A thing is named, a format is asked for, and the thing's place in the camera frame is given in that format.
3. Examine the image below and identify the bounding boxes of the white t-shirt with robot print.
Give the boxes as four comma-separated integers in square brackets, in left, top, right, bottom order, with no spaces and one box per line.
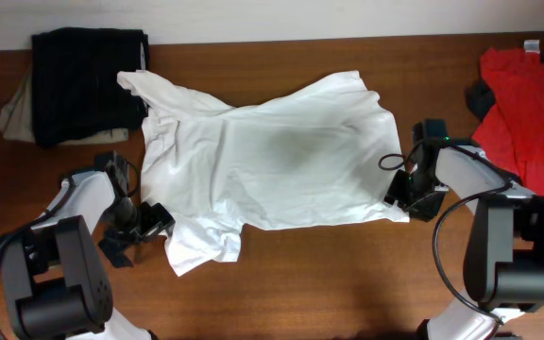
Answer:
[117,71,408,275]

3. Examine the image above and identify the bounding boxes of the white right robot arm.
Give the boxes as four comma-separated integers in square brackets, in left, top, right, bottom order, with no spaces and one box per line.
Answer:
[384,119,544,340]

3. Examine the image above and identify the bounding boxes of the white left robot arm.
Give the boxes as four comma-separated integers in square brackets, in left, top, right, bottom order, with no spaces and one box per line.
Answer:
[0,151,175,340]

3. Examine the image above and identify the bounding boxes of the dark garment under red shirt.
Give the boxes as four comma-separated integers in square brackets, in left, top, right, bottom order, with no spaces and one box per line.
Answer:
[465,79,496,122]

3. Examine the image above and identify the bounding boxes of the red t-shirt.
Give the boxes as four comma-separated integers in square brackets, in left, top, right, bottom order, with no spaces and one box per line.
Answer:
[473,48,544,196]

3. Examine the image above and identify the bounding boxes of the black folded garment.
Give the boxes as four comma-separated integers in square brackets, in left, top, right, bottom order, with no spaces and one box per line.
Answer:
[31,27,149,148]

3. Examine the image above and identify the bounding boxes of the beige folded garment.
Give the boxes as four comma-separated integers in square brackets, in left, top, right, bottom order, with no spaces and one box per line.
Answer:
[0,67,129,145]

